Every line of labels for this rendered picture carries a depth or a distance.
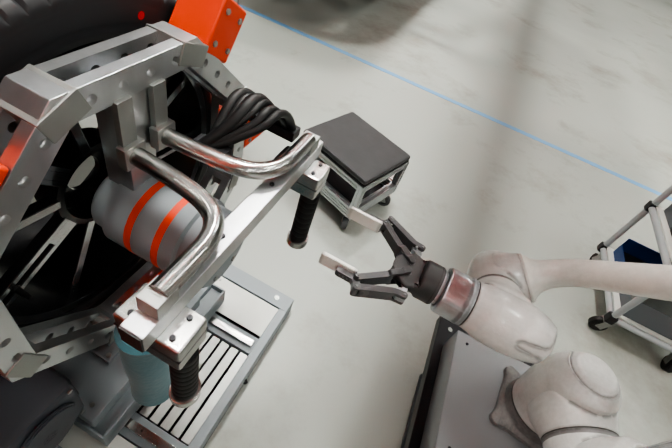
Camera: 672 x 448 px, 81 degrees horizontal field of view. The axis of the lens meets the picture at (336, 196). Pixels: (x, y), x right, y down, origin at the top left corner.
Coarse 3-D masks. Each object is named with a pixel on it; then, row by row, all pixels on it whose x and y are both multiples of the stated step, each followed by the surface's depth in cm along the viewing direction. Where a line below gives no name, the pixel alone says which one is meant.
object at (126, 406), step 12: (204, 288) 132; (216, 288) 134; (204, 300) 132; (216, 300) 130; (204, 312) 129; (120, 408) 105; (132, 408) 107; (108, 420) 103; (120, 420) 103; (96, 432) 99; (108, 432) 99; (108, 444) 103
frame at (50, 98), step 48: (96, 48) 47; (144, 48) 53; (192, 48) 55; (0, 96) 40; (48, 96) 40; (96, 96) 44; (0, 144) 41; (48, 144) 42; (240, 144) 85; (0, 192) 39; (0, 240) 42; (0, 336) 48; (48, 336) 64; (96, 336) 68
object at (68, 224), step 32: (192, 96) 78; (96, 128) 67; (192, 128) 85; (64, 160) 60; (96, 160) 70; (192, 160) 89; (64, 192) 61; (32, 224) 84; (64, 224) 64; (96, 224) 88; (32, 256) 61; (64, 256) 81; (96, 256) 83; (128, 256) 85; (0, 288) 59; (32, 288) 71; (64, 288) 73; (96, 288) 77; (32, 320) 65
